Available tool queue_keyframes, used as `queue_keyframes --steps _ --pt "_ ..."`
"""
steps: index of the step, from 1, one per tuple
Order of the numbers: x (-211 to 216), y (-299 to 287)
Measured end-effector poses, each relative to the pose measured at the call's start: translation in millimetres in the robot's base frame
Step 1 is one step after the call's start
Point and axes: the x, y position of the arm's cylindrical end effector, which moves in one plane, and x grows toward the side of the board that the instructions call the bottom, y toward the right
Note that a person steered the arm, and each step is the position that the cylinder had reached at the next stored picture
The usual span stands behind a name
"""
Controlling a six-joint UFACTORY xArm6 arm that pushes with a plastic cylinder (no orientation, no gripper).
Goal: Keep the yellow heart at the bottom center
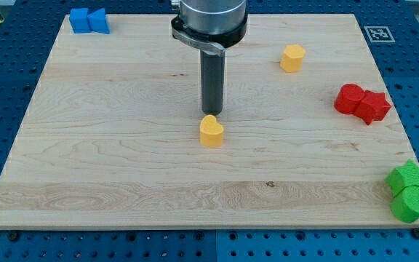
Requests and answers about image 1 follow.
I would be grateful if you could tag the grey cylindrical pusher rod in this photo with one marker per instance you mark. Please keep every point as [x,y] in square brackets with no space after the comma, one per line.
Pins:
[212,82]

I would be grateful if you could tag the yellow heart block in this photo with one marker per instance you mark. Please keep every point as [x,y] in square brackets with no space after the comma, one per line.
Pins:
[211,132]

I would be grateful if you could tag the yellow hexagon block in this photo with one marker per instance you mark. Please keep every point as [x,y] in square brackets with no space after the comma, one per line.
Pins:
[292,58]

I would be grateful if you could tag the light wooden board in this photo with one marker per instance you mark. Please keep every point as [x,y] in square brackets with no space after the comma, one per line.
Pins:
[110,140]

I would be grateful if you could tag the blue triangle block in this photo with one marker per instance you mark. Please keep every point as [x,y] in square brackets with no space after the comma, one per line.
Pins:
[98,21]

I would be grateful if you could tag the red cylinder block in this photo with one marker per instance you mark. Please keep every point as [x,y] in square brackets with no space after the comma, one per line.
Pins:
[348,99]

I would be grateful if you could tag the blue cube block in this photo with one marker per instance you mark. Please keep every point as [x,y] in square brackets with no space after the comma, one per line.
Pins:
[78,20]

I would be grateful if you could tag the red star block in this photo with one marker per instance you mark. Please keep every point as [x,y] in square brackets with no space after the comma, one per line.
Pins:
[372,107]

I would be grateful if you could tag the white fiducial marker tag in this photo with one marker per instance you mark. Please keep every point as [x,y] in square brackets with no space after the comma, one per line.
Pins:
[379,34]

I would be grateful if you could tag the green star block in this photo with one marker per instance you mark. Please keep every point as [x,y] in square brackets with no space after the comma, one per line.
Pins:
[403,176]

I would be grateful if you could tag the green cylinder block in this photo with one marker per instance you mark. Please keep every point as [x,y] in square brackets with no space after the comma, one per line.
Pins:
[405,205]

